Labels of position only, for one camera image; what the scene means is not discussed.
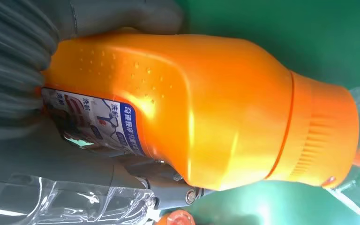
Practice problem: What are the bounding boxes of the orange bottle clear cap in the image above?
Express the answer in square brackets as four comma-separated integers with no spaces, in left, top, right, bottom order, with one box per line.
[0,172,197,225]

